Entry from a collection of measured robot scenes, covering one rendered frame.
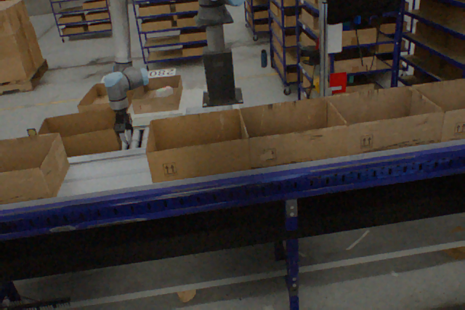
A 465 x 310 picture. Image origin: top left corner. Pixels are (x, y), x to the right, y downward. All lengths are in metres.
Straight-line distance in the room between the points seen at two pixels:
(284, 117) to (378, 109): 0.44
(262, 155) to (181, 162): 0.31
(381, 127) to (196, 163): 0.73
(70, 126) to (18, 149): 0.53
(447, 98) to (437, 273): 0.97
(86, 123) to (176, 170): 0.97
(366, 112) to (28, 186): 1.46
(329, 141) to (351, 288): 1.01
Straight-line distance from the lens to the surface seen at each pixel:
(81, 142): 2.23
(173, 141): 1.91
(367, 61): 3.12
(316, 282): 2.46
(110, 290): 2.21
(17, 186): 1.79
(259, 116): 1.89
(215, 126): 1.88
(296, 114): 1.92
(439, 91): 2.16
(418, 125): 1.81
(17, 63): 6.13
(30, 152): 2.04
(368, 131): 1.73
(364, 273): 2.53
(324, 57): 2.49
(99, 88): 3.11
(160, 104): 2.66
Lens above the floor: 1.81
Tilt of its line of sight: 28 degrees down
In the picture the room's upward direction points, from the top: 6 degrees counter-clockwise
